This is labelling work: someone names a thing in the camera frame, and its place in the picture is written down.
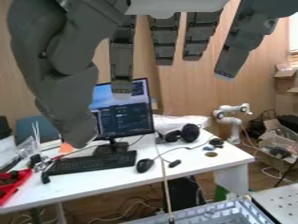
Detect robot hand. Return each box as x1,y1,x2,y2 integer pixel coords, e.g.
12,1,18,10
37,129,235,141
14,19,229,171
5,0,298,150

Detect blue chair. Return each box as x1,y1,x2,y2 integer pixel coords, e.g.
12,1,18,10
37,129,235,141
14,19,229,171
14,115,61,145

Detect computer screen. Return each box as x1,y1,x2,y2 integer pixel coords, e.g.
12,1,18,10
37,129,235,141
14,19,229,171
89,78,155,155

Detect black keyboard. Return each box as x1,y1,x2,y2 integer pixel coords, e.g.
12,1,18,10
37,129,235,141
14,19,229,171
45,149,139,177

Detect small black device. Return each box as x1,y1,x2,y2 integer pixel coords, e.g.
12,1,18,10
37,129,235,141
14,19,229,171
40,171,52,185

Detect black headphones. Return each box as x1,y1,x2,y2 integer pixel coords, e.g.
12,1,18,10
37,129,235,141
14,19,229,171
162,122,202,144

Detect red tray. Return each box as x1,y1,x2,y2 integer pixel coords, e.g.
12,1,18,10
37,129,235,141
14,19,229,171
0,167,33,205

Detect black mouse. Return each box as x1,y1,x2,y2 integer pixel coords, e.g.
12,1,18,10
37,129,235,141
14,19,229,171
134,157,155,174

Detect white desk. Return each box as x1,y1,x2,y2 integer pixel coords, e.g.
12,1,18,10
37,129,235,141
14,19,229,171
0,114,257,224

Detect small black oval object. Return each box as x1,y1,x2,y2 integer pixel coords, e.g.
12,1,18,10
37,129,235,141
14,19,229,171
167,159,182,169

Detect small white jointed device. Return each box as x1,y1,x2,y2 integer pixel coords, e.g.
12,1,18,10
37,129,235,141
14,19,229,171
210,102,254,146

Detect thin stick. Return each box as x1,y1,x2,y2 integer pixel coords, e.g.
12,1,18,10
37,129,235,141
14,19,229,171
154,139,175,224

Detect clear box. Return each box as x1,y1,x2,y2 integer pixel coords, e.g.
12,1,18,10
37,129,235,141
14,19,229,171
116,196,286,224

